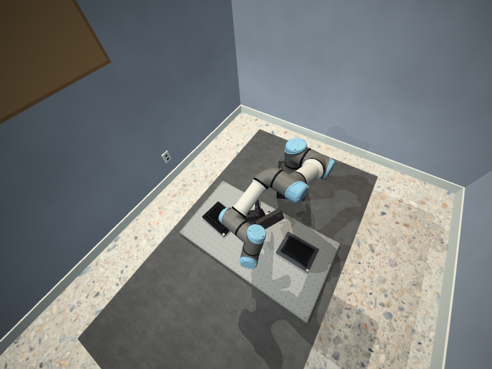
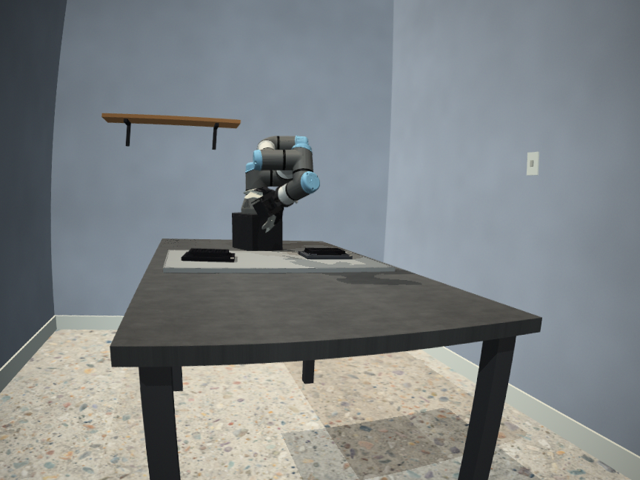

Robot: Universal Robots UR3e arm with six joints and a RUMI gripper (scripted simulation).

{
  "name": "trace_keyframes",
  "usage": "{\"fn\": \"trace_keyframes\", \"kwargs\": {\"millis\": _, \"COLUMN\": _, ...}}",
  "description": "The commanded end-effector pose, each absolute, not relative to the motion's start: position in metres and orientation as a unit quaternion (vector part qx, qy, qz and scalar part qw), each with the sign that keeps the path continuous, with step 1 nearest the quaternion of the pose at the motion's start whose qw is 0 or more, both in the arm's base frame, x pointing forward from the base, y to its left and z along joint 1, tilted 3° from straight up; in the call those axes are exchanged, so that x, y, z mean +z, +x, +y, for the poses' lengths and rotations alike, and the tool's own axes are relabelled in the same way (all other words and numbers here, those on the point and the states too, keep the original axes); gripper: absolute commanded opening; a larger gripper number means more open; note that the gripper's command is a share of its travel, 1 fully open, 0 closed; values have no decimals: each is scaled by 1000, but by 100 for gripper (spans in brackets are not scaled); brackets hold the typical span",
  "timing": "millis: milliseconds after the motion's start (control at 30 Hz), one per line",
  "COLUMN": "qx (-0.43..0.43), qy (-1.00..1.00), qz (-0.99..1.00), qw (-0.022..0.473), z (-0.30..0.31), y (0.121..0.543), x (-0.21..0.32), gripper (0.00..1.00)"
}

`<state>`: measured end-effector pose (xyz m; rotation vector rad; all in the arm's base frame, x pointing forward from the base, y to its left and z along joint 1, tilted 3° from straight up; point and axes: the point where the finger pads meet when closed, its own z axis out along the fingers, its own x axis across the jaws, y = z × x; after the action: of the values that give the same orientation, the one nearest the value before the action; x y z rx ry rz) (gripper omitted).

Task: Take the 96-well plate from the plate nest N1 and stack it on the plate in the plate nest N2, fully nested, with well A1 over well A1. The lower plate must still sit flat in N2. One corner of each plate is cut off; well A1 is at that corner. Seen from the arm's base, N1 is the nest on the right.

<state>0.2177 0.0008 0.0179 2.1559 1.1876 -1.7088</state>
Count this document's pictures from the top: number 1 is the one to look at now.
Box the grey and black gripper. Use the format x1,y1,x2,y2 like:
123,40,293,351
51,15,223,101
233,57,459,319
245,197,270,225

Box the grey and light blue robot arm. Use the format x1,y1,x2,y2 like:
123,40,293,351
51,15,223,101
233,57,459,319
219,138,335,269

